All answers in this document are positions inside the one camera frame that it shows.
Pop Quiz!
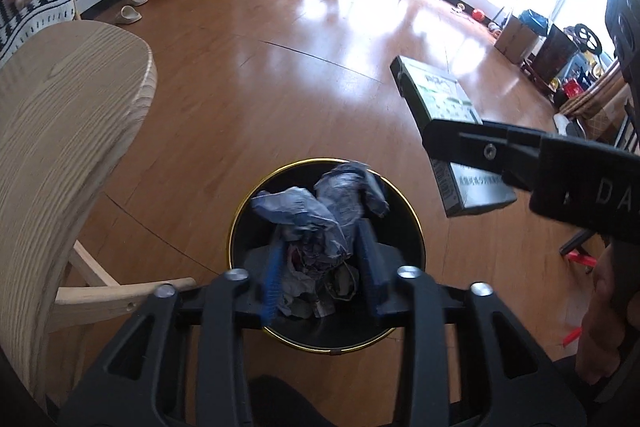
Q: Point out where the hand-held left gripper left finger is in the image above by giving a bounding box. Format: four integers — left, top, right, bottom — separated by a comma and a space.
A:
57, 242, 282, 427

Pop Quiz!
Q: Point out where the cardboard box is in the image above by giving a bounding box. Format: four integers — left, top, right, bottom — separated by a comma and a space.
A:
494, 16, 543, 65

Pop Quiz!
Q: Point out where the wooden chair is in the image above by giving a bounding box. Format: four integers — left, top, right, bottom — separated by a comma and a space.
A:
0, 20, 196, 413

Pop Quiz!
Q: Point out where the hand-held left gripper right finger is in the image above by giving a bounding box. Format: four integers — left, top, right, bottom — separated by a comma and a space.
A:
356, 218, 588, 427

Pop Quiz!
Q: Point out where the white shoe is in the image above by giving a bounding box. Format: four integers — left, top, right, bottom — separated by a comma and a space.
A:
552, 113, 587, 138

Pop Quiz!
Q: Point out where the black gold-rimmed trash bin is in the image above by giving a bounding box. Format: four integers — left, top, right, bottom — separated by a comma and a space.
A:
228, 158, 427, 353

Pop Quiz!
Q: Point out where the grey paper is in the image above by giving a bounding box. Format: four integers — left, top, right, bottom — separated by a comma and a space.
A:
250, 161, 391, 320

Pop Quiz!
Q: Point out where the blue plastic bag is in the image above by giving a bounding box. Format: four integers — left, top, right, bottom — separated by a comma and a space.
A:
517, 9, 550, 35

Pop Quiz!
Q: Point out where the black ride-on toy car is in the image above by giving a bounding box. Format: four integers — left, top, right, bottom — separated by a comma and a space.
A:
565, 23, 613, 82

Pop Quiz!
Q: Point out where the green white carton box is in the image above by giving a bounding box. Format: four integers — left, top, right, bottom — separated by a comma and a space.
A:
390, 55, 518, 219

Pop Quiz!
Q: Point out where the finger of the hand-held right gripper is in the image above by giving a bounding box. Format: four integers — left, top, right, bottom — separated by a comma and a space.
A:
421, 119, 544, 192

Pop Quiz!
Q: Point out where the dark wooden cabinet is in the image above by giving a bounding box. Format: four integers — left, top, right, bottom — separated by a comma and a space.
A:
522, 24, 581, 85

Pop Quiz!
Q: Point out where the person's right hand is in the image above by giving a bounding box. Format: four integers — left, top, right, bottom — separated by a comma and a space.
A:
575, 243, 630, 385

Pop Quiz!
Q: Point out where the tan checked tablecloth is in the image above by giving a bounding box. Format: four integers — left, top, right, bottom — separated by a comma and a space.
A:
559, 59, 633, 142

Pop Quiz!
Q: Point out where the black metal chair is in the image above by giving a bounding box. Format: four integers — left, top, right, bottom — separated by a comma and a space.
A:
614, 102, 640, 154

